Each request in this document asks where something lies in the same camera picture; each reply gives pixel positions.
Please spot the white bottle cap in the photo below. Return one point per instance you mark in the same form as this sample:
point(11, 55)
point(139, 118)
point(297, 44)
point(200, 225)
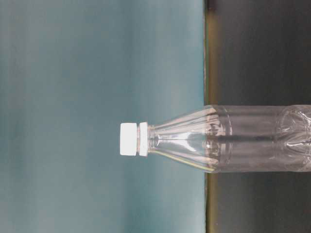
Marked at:
point(128, 139)

